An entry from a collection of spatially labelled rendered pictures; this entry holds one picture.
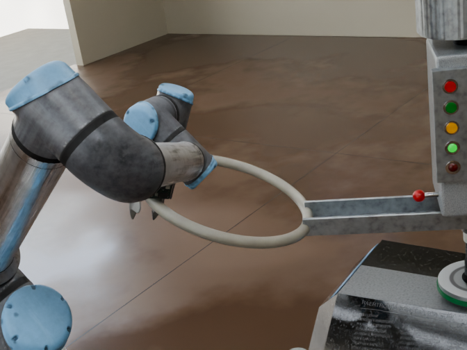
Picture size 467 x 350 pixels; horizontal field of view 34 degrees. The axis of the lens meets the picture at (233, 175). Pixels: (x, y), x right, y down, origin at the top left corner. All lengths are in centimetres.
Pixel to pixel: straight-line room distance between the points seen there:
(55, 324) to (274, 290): 245
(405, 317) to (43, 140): 130
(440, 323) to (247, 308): 183
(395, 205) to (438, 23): 55
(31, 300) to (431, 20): 109
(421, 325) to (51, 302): 103
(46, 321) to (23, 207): 34
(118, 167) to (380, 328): 122
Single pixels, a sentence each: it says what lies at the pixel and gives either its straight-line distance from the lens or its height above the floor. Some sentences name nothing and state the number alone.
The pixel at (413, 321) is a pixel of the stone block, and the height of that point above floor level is 82.
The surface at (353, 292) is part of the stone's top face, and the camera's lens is 229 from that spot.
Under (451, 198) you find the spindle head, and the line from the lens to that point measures 199.
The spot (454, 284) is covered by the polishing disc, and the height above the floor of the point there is 91.
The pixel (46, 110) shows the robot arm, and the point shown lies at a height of 174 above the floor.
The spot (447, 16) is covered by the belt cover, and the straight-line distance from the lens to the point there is 186.
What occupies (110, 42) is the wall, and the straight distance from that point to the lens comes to 1011.
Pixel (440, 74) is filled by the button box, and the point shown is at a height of 153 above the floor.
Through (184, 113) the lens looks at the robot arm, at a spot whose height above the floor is 151.
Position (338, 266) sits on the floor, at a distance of 416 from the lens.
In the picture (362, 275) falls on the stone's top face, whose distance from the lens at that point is 238.
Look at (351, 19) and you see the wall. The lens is 916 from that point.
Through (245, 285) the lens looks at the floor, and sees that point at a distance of 409.
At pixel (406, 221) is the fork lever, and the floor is 112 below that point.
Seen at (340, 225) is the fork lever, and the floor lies 113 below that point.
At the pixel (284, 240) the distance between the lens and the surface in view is 197.
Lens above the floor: 205
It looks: 22 degrees down
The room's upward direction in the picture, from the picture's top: 9 degrees counter-clockwise
